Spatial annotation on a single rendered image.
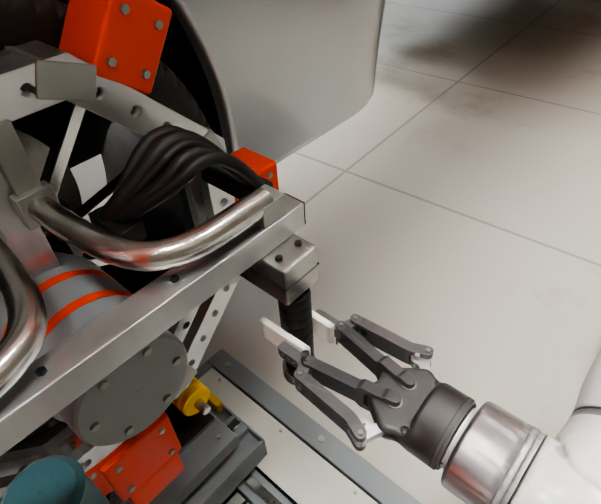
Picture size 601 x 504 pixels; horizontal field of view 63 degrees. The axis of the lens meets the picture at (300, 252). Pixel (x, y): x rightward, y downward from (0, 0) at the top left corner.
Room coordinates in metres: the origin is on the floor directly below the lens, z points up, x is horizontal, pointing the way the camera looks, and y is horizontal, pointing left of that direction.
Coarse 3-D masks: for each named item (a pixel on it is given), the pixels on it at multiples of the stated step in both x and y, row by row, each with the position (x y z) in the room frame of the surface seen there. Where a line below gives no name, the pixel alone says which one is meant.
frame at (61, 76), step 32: (0, 64) 0.45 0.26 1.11; (32, 64) 0.43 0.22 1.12; (64, 64) 0.45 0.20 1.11; (0, 96) 0.41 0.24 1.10; (32, 96) 0.43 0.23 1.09; (64, 96) 0.44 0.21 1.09; (96, 96) 0.48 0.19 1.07; (128, 96) 0.49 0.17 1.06; (128, 128) 0.48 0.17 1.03; (192, 128) 0.54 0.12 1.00; (192, 192) 0.57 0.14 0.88; (224, 192) 0.56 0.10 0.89; (224, 288) 0.54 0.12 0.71; (192, 320) 0.53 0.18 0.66; (192, 352) 0.48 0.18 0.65; (32, 448) 0.34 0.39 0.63; (64, 448) 0.35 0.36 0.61; (96, 448) 0.34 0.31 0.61; (0, 480) 0.28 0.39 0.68
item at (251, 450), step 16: (208, 400) 0.68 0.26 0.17; (224, 416) 0.65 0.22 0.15; (240, 432) 0.59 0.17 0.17; (256, 432) 0.59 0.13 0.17; (240, 448) 0.56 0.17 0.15; (256, 448) 0.55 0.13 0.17; (224, 464) 0.53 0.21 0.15; (240, 464) 0.51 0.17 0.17; (256, 464) 0.54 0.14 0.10; (208, 480) 0.49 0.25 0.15; (224, 480) 0.48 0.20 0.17; (240, 480) 0.51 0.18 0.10; (192, 496) 0.46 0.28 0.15; (208, 496) 0.45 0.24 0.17; (224, 496) 0.47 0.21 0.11
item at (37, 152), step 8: (16, 128) 0.64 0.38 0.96; (24, 136) 0.64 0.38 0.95; (32, 136) 0.65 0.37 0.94; (24, 144) 0.64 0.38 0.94; (32, 144) 0.65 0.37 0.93; (40, 144) 0.65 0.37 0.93; (32, 152) 0.64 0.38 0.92; (40, 152) 0.65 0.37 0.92; (48, 152) 0.66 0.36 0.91; (32, 160) 0.64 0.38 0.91; (40, 160) 0.65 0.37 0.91; (40, 168) 0.64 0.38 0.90; (40, 176) 0.64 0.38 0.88; (64, 176) 0.66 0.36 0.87; (72, 176) 0.67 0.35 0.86; (64, 184) 0.66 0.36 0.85; (72, 184) 0.67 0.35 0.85; (64, 192) 0.66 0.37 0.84; (72, 192) 0.66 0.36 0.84; (64, 200) 0.65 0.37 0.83; (72, 200) 0.66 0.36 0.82; (80, 200) 0.67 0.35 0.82; (72, 208) 0.66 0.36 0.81
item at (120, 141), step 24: (72, 120) 0.55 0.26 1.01; (96, 120) 0.71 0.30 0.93; (72, 144) 0.54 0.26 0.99; (120, 144) 0.69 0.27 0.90; (48, 168) 0.52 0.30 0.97; (120, 168) 0.72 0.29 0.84; (144, 216) 0.67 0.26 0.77; (168, 216) 0.63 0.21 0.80; (48, 240) 0.52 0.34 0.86; (96, 264) 0.51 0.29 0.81
